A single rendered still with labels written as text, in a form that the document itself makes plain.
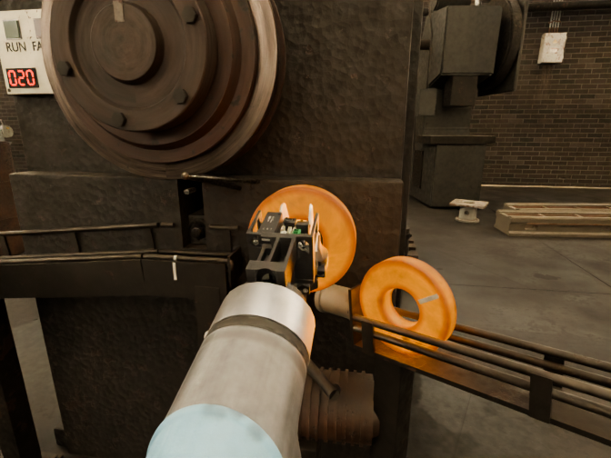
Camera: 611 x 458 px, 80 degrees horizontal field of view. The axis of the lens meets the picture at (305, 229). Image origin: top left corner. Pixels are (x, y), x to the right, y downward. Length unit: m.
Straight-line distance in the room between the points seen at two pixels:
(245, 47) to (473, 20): 4.40
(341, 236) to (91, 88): 0.51
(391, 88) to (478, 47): 4.17
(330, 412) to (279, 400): 0.46
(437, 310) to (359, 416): 0.25
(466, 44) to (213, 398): 4.83
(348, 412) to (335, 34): 0.74
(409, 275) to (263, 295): 0.31
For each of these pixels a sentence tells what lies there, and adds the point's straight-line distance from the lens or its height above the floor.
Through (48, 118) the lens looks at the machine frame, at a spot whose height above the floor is 1.00.
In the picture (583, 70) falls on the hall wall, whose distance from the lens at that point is 7.62.
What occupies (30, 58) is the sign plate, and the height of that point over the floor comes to 1.14.
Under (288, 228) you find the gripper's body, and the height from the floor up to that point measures 0.87.
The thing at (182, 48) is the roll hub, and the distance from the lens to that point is 0.70.
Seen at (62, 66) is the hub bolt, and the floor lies 1.08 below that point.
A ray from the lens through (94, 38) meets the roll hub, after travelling 0.76.
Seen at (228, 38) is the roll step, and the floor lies 1.13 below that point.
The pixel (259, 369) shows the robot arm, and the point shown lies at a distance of 0.27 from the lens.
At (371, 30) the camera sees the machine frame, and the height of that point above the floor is 1.17.
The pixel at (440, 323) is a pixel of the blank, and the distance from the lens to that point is 0.58.
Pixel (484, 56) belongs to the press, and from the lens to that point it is 5.02.
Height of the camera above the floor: 0.98
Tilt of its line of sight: 15 degrees down
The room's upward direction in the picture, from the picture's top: straight up
